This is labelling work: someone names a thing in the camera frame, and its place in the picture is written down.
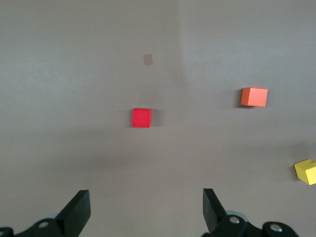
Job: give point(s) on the brown table cover sheet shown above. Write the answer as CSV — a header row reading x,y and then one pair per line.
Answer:
x,y
74,98

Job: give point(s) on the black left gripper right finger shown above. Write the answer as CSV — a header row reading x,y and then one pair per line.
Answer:
x,y
214,217

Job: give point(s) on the red wooden block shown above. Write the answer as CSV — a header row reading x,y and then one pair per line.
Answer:
x,y
141,118

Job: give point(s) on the small grey tape patch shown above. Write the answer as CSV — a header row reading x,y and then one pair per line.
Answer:
x,y
148,59

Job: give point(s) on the yellow wooden block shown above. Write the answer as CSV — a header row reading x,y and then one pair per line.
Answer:
x,y
306,172

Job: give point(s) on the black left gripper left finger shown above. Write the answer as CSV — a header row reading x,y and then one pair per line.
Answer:
x,y
74,217

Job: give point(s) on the orange wooden block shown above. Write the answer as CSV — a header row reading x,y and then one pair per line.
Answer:
x,y
255,97

